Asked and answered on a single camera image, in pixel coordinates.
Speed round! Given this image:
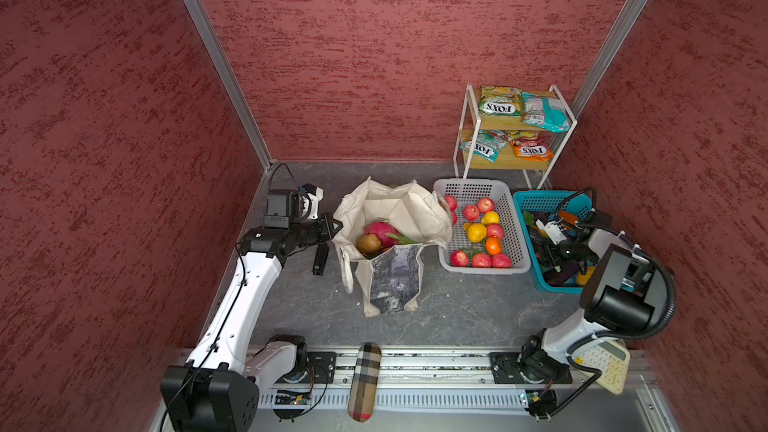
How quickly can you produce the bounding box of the red apple top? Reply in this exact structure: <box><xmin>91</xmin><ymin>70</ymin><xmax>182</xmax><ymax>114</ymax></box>
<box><xmin>477</xmin><ymin>197</ymin><xmax>495</xmax><ymax>214</ymax></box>

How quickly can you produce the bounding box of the orange Fox's candy bag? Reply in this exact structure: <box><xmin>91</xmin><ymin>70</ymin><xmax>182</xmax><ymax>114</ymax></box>
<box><xmin>511</xmin><ymin>137</ymin><xmax>554</xmax><ymax>162</ymax></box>

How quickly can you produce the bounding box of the white wooden shelf rack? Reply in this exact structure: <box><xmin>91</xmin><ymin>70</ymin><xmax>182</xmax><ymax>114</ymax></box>
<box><xmin>452</xmin><ymin>84</ymin><xmax>578</xmax><ymax>190</ymax></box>

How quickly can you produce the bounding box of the yellow Fox's candy bag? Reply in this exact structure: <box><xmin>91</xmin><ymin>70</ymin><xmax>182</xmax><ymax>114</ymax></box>
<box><xmin>478</xmin><ymin>86</ymin><xmax>525</xmax><ymax>117</ymax></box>

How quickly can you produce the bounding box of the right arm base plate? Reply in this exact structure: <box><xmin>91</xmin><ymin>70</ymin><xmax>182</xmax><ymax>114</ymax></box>
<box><xmin>489</xmin><ymin>350</ymin><xmax>573</xmax><ymax>385</ymax></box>

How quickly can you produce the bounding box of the aluminium rail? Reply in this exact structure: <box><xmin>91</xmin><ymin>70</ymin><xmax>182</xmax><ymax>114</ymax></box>
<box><xmin>173</xmin><ymin>346</ymin><xmax>655</xmax><ymax>388</ymax></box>

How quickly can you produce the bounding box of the brown kiwi fruit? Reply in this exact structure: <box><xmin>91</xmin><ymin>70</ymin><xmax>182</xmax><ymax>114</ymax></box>
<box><xmin>356</xmin><ymin>234</ymin><xmax>383</xmax><ymax>258</ymax></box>

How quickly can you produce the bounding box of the black remote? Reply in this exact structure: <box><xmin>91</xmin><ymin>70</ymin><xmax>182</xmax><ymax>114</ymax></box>
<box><xmin>312</xmin><ymin>242</ymin><xmax>330</xmax><ymax>276</ymax></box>

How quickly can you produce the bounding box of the teal snack bag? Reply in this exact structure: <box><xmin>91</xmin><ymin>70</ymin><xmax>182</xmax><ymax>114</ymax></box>
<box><xmin>522</xmin><ymin>92</ymin><xmax>571</xmax><ymax>133</ymax></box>

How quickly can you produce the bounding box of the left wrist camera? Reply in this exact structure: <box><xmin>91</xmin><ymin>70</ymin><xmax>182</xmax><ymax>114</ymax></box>
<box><xmin>264</xmin><ymin>184</ymin><xmax>324</xmax><ymax>229</ymax></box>

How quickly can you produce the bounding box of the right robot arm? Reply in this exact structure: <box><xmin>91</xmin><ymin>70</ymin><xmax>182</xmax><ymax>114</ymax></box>
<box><xmin>518</xmin><ymin>213</ymin><xmax>677</xmax><ymax>383</ymax></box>

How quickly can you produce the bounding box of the orange tangerine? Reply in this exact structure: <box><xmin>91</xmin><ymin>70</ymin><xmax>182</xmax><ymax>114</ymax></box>
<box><xmin>485</xmin><ymin>237</ymin><xmax>503</xmax><ymax>256</ymax></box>

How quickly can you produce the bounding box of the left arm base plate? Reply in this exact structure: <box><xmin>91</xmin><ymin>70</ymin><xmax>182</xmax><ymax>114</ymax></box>
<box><xmin>275</xmin><ymin>351</ymin><xmax>338</xmax><ymax>385</ymax></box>

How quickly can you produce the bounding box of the plaid pouch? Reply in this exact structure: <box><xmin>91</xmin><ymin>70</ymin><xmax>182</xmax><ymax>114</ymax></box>
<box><xmin>347</xmin><ymin>343</ymin><xmax>382</xmax><ymax>422</ymax></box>

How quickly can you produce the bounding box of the cream calculator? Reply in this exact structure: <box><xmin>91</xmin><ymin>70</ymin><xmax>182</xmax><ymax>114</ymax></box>
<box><xmin>575</xmin><ymin>340</ymin><xmax>631</xmax><ymax>395</ymax></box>

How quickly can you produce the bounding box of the red apple front left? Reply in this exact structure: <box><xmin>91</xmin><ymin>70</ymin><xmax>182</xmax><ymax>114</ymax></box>
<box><xmin>450</xmin><ymin>250</ymin><xmax>471</xmax><ymax>268</ymax></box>

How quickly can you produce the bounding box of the green Fox's candy bag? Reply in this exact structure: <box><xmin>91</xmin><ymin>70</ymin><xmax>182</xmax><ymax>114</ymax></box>
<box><xmin>460</xmin><ymin>130</ymin><xmax>509</xmax><ymax>163</ymax></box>

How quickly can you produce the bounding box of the pink dragon fruit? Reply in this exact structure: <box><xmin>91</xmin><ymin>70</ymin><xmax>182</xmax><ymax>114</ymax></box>
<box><xmin>364</xmin><ymin>222</ymin><xmax>416</xmax><ymax>248</ymax></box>

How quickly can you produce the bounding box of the yellow lemon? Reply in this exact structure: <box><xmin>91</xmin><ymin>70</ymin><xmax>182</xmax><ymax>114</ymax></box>
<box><xmin>464</xmin><ymin>223</ymin><xmax>487</xmax><ymax>244</ymax></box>

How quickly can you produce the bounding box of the teal plastic basket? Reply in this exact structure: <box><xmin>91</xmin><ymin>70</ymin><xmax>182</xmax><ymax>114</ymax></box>
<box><xmin>513</xmin><ymin>187</ymin><xmax>627</xmax><ymax>295</ymax></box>

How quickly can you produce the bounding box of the red apple front right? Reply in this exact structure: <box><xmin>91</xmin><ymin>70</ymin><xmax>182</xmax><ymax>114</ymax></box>
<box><xmin>492</xmin><ymin>253</ymin><xmax>513</xmax><ymax>269</ymax></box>

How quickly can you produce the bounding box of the cream canvas tote bag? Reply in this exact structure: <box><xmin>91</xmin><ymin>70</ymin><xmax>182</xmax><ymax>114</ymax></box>
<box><xmin>332</xmin><ymin>178</ymin><xmax>453</xmax><ymax>317</ymax></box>

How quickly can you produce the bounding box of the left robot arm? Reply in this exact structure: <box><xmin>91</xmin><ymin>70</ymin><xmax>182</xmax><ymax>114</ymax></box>
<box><xmin>160</xmin><ymin>214</ymin><xmax>343</xmax><ymax>431</ymax></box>

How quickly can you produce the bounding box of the red apple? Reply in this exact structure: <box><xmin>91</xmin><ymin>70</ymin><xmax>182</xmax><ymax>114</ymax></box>
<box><xmin>477</xmin><ymin>197</ymin><xmax>495</xmax><ymax>214</ymax></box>
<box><xmin>450</xmin><ymin>250</ymin><xmax>471</xmax><ymax>268</ymax></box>
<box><xmin>492</xmin><ymin>253</ymin><xmax>513</xmax><ymax>269</ymax></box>

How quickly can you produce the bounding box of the white plastic basket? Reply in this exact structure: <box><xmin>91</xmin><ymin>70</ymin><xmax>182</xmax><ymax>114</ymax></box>
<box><xmin>434</xmin><ymin>178</ymin><xmax>532</xmax><ymax>275</ymax></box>

